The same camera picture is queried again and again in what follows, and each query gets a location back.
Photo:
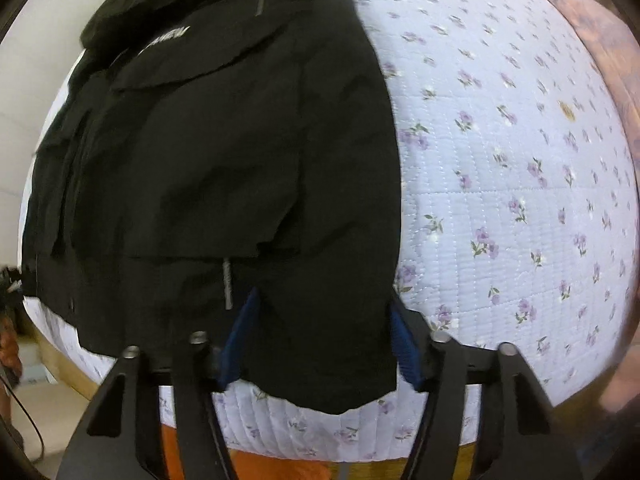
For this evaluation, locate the black hooded jacket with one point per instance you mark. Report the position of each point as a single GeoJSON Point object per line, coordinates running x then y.
{"type": "Point", "coordinates": [225, 160]}

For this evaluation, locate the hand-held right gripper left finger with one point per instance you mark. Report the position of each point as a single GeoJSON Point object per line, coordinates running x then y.
{"type": "Point", "coordinates": [240, 330]}

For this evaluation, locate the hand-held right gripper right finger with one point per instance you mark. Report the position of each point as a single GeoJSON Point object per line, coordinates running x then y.
{"type": "Point", "coordinates": [405, 355]}

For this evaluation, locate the bed with floral quilted sheet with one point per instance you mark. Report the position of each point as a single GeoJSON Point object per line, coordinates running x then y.
{"type": "Point", "coordinates": [500, 185]}

